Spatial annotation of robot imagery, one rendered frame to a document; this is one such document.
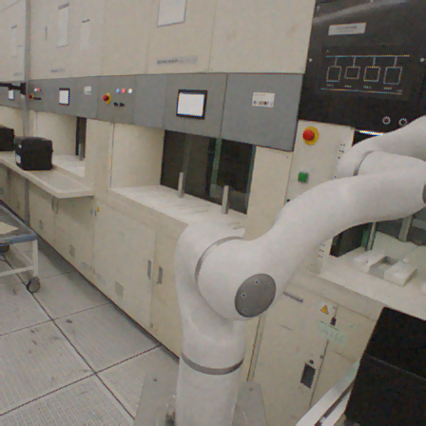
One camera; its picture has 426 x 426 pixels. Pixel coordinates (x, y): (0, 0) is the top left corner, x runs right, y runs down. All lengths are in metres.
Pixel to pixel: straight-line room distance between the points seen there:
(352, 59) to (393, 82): 0.16
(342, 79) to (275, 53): 0.30
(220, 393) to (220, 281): 0.25
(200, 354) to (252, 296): 0.17
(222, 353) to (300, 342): 0.86
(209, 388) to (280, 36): 1.18
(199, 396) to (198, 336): 0.12
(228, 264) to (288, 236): 0.12
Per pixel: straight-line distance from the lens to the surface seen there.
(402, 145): 0.82
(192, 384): 0.67
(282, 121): 1.32
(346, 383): 1.01
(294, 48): 1.36
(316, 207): 0.62
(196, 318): 0.63
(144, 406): 0.84
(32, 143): 3.12
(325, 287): 1.30
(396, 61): 1.19
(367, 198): 0.67
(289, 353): 1.50
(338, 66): 1.26
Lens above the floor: 1.36
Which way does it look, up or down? 15 degrees down
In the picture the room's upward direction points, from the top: 7 degrees clockwise
